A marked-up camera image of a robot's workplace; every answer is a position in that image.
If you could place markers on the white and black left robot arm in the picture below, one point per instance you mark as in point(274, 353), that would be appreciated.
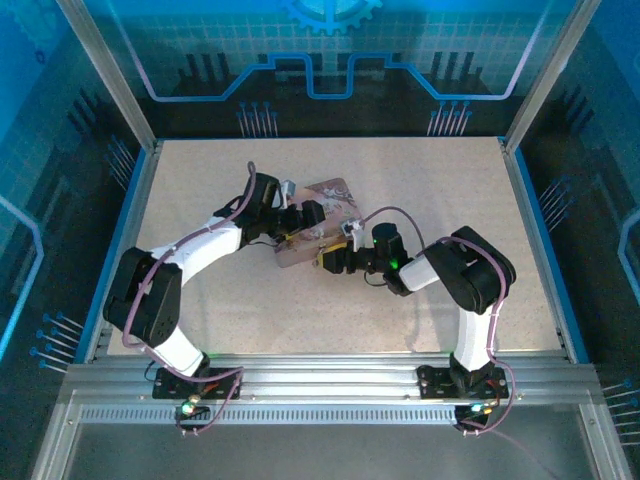
point(165, 300)

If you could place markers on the right status light board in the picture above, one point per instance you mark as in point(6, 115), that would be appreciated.
point(476, 410)

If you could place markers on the pink illustrated diary book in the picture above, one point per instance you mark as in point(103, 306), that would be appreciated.
point(320, 220)

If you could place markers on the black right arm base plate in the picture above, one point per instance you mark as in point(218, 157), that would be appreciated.
point(435, 382)

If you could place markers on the aluminium left corner post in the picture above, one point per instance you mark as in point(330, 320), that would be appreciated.
point(107, 75)

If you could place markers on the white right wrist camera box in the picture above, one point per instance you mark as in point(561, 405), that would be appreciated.
point(352, 229)

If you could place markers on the aluminium right corner post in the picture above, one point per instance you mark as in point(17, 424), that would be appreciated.
point(550, 75)

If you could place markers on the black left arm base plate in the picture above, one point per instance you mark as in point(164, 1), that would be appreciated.
point(225, 382)

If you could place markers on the left status light board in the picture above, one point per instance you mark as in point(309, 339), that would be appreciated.
point(188, 409)

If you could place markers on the aluminium left side rail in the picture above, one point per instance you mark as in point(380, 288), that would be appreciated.
point(135, 200)

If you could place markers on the status light board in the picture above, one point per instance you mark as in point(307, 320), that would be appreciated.
point(476, 410)
point(188, 409)

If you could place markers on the aluminium corner post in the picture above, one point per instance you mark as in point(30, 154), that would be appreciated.
point(550, 75)
point(107, 75)

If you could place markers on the aluminium right side rail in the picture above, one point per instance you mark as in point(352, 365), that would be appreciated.
point(540, 250)

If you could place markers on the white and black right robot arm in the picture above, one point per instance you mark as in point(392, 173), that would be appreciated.
point(475, 270)

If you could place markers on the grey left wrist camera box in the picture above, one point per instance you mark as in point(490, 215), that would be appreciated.
point(289, 189)

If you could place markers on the aluminium front frame beam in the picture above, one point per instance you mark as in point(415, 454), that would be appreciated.
point(330, 375)

